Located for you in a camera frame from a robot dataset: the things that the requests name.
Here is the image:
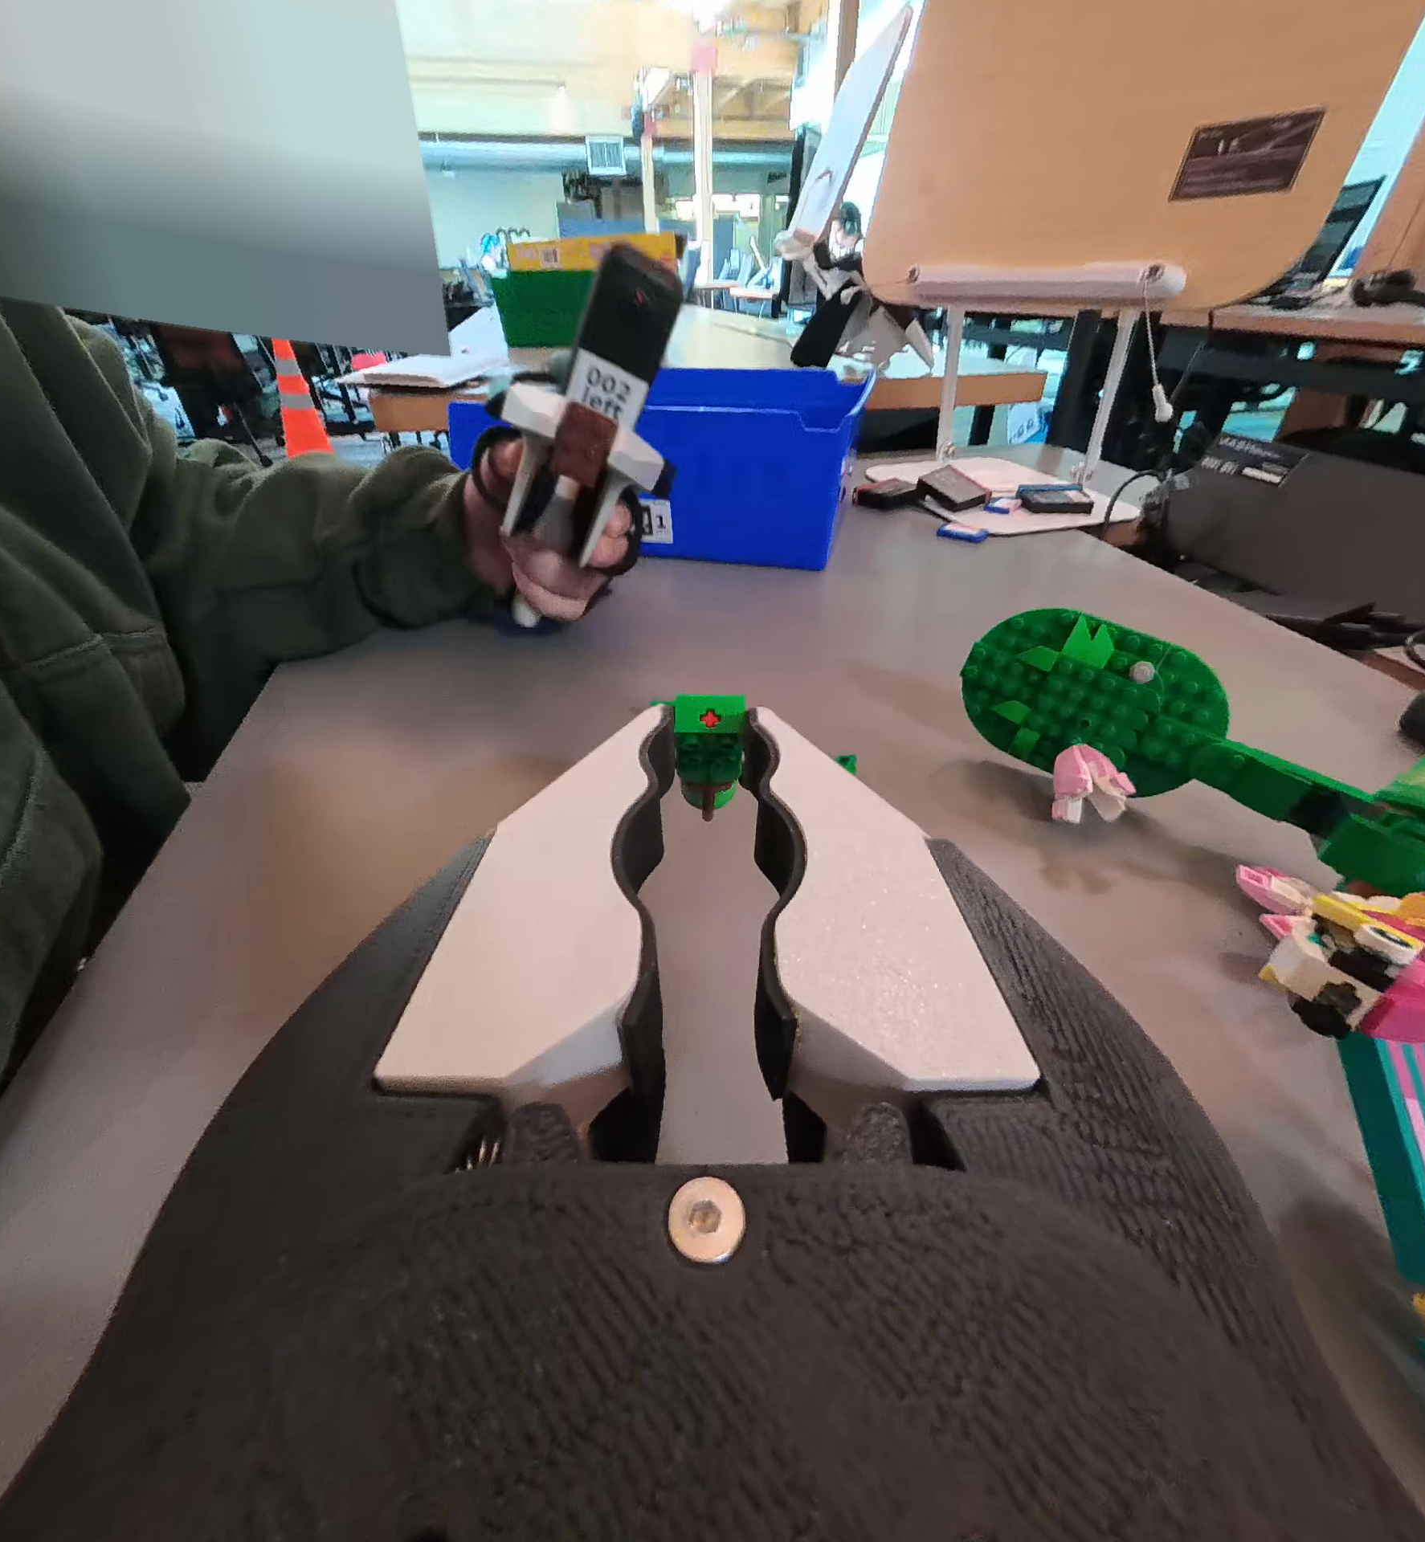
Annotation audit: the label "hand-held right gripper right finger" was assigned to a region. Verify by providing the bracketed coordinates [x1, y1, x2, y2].
[744, 706, 1044, 1102]

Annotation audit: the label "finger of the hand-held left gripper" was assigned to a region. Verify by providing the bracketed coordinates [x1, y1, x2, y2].
[579, 418, 678, 567]
[501, 381, 579, 536]

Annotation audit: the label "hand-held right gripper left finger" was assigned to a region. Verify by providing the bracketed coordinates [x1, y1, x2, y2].
[374, 703, 678, 1124]

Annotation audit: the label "green lego piece red stud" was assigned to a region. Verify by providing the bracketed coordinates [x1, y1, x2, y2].
[668, 695, 750, 824]

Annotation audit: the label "pink lego flower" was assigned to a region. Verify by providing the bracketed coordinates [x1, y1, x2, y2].
[1050, 742, 1139, 824]
[1237, 859, 1322, 953]

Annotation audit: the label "green lego lily pad plant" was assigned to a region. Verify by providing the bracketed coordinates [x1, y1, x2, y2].
[960, 607, 1425, 895]

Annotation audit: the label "colourful lego peacock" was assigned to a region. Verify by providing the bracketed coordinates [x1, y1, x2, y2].
[1255, 842, 1425, 1434]

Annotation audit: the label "person's left hand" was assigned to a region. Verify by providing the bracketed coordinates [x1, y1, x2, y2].
[464, 462, 646, 627]

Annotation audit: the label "green crate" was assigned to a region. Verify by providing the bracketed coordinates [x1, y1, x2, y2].
[489, 267, 601, 351]

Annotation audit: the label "yellow box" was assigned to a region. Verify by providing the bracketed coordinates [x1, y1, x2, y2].
[505, 232, 680, 273]

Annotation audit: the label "blue plastic bin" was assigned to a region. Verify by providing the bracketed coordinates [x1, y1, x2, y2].
[448, 363, 879, 571]

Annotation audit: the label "white papers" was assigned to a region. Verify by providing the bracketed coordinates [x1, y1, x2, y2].
[336, 349, 509, 389]

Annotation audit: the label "black and white equipment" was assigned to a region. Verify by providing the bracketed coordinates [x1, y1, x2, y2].
[787, 202, 937, 373]

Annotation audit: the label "orange traffic cone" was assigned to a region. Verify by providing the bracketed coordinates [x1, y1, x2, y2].
[269, 337, 336, 458]

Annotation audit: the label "white folded board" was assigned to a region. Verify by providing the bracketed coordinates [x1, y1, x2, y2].
[774, 0, 917, 259]

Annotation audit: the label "wood-edged table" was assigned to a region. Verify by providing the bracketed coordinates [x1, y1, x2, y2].
[364, 301, 1050, 440]

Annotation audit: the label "tan wooden board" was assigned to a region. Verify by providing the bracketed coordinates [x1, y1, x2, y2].
[863, 0, 1425, 317]

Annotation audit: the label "white paper sheet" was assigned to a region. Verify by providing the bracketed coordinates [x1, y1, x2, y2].
[855, 450, 1149, 546]

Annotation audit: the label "black equipment case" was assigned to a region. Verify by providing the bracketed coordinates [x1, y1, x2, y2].
[1147, 420, 1425, 657]

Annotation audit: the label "black laptop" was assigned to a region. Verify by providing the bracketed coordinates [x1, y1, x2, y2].
[1249, 178, 1390, 305]

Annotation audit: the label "white metal leg frame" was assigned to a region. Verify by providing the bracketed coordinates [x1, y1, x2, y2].
[907, 257, 1191, 482]

